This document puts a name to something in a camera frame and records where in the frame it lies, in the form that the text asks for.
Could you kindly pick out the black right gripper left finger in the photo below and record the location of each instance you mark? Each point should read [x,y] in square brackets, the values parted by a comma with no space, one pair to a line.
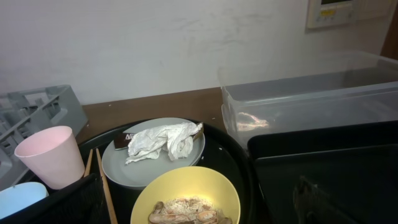
[80,202]

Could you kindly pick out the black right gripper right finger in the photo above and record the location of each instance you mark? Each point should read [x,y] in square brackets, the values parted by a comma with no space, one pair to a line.
[312,205]

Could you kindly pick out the wooden chopstick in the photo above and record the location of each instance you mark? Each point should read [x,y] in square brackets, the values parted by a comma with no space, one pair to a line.
[88,164]
[107,194]

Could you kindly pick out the pink plastic cup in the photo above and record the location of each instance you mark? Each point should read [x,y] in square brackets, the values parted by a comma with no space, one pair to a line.
[53,156]

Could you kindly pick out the light blue plastic cup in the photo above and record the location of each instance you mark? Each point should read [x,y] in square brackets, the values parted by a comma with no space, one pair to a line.
[21,196]

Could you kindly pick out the brown snack wrapper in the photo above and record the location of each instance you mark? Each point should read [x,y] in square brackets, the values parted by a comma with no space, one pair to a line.
[122,140]

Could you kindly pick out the rice and shrimp leftovers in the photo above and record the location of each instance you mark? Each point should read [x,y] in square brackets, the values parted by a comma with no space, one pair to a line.
[191,210]

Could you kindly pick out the white napkin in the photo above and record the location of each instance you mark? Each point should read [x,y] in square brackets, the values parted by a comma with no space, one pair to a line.
[178,153]

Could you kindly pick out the yellow bowl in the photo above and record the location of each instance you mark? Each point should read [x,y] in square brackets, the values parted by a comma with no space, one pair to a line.
[188,182]

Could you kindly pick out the grey dishwasher rack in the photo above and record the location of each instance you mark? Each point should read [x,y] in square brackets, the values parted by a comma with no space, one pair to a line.
[24,113]

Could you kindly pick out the grey round plate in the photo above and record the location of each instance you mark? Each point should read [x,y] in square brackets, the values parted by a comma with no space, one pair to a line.
[137,175]

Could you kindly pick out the black rectangular tray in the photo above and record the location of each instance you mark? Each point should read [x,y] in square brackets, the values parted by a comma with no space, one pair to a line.
[355,165]

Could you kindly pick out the clear plastic bin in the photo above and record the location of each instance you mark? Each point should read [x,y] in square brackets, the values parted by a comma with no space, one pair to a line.
[309,93]

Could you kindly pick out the white wall control panel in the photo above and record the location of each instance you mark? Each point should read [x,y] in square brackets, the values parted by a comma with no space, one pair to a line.
[330,13]

